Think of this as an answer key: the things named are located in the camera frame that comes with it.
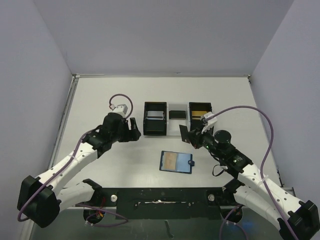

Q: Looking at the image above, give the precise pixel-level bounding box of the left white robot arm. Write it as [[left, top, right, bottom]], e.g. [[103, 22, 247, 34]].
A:
[[17, 112, 141, 228]]

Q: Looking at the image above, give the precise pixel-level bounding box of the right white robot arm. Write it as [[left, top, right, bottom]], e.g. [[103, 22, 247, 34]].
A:
[[180, 129, 320, 240]]

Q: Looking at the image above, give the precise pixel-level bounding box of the black white card tray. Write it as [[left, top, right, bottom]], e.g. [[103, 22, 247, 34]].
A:
[[143, 101, 212, 137]]

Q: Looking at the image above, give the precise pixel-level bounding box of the grey card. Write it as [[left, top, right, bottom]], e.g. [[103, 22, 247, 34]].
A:
[[179, 124, 191, 144]]

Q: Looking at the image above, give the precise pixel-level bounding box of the silver credit card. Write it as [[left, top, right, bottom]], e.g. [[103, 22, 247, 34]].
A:
[[146, 110, 164, 120]]

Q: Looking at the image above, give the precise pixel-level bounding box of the blue leather card holder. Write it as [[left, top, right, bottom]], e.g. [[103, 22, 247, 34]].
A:
[[159, 150, 195, 174]]

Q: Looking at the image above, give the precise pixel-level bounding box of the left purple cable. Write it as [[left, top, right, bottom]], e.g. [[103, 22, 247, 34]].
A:
[[16, 93, 135, 227]]

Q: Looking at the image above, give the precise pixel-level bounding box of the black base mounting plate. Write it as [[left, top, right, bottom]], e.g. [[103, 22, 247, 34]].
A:
[[86, 187, 237, 220]]

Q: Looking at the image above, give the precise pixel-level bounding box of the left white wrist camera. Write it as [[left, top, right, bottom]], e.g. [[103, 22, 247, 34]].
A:
[[109, 104, 128, 118]]

